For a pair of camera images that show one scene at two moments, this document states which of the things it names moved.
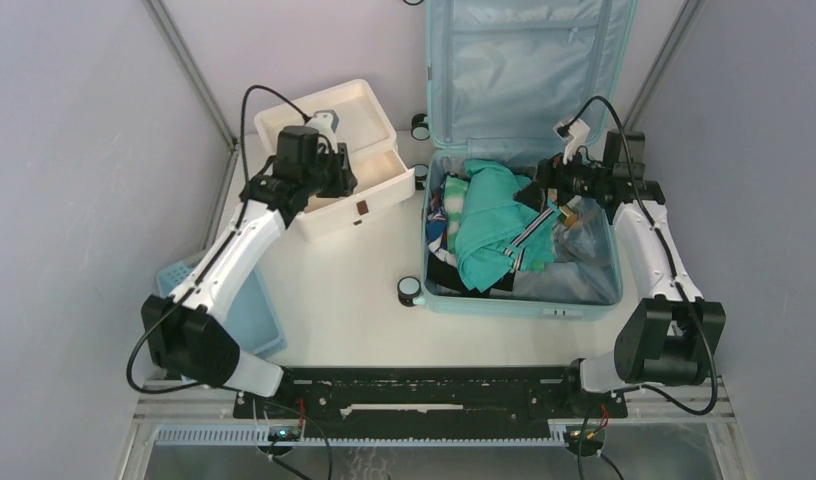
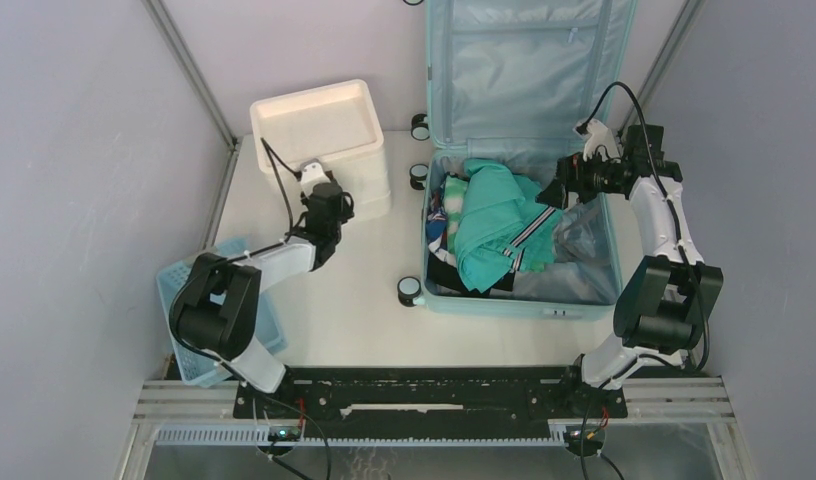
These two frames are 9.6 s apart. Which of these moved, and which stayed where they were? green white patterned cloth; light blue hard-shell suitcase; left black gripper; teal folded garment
Moved: left black gripper
Stayed: green white patterned cloth; teal folded garment; light blue hard-shell suitcase
